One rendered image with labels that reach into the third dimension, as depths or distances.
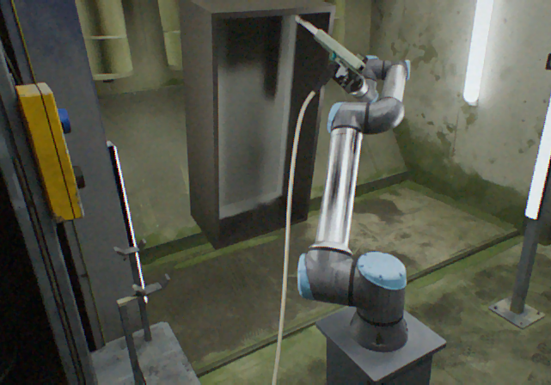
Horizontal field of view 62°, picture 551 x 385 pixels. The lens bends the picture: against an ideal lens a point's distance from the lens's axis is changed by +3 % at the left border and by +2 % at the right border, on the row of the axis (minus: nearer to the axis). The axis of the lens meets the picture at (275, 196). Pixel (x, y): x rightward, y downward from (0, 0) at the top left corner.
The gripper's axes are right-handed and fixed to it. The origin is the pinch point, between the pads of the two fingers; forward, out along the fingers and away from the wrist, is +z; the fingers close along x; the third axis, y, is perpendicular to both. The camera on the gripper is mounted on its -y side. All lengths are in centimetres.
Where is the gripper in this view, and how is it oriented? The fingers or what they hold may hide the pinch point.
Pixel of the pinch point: (337, 58)
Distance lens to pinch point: 196.5
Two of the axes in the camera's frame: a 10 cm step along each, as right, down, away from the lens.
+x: -4.9, -6.7, 5.5
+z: -5.7, -2.3, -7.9
